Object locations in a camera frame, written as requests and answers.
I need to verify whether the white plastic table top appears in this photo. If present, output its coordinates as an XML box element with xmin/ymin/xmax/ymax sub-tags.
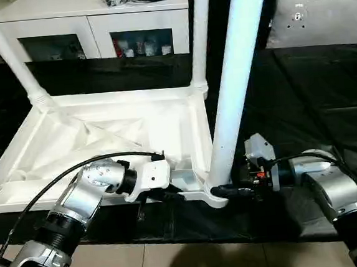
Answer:
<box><xmin>0</xmin><ymin>79</ymin><xmax>233</xmax><ymax>229</ymax></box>

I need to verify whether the white plastic table leg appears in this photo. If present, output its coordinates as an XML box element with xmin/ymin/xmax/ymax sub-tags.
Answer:
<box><xmin>187</xmin><ymin>0</ymin><xmax>289</xmax><ymax>201</ymax></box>
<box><xmin>0</xmin><ymin>0</ymin><xmax>56</xmax><ymax>118</ymax></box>
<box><xmin>184</xmin><ymin>0</ymin><xmax>221</xmax><ymax>101</ymax></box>

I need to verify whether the black work surface mat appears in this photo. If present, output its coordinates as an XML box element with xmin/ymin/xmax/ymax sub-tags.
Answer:
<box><xmin>0</xmin><ymin>32</ymin><xmax>357</xmax><ymax>267</ymax></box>

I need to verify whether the black work table leg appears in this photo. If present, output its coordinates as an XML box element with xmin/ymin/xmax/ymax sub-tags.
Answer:
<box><xmin>0</xmin><ymin>250</ymin><xmax>13</xmax><ymax>267</ymax></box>

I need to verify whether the grey pillow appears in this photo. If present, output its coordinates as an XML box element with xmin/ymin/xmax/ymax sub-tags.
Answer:
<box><xmin>262</xmin><ymin>0</ymin><xmax>357</xmax><ymax>53</ymax></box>

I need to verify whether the black cabinet with orange label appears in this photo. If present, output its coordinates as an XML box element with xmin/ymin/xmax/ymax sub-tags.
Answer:
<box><xmin>187</xmin><ymin>0</ymin><xmax>285</xmax><ymax>59</ymax></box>

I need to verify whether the white sideboard with glass doors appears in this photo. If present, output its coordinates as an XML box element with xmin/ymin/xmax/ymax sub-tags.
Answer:
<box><xmin>0</xmin><ymin>0</ymin><xmax>195</xmax><ymax>72</ymax></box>

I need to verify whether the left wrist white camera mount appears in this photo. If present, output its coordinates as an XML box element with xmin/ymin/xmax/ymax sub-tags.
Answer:
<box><xmin>120</xmin><ymin>158</ymin><xmax>174</xmax><ymax>205</ymax></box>

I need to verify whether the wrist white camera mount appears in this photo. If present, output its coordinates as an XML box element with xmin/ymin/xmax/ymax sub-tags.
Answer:
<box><xmin>243</xmin><ymin>132</ymin><xmax>282</xmax><ymax>194</ymax></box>
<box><xmin>120</xmin><ymin>158</ymin><xmax>174</xmax><ymax>205</ymax></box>

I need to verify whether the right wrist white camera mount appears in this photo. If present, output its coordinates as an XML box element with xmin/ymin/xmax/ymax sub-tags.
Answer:
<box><xmin>243</xmin><ymin>132</ymin><xmax>282</xmax><ymax>194</ymax></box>

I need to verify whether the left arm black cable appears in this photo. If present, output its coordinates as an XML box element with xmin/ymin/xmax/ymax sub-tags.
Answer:
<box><xmin>0</xmin><ymin>148</ymin><xmax>175</xmax><ymax>267</ymax></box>

